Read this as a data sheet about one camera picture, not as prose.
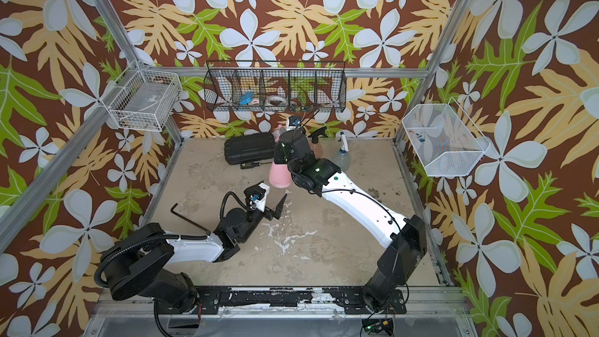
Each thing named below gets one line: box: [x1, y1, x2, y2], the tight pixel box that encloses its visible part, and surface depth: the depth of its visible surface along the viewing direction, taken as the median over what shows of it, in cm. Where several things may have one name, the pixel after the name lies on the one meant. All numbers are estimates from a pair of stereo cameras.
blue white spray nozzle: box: [337, 131, 350, 154], surface depth 98 cm
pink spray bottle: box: [269, 161, 292, 189], surface depth 79 cm
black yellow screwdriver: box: [240, 161, 273, 170], surface depth 110 cm
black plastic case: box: [223, 132, 277, 165], surface depth 110 cm
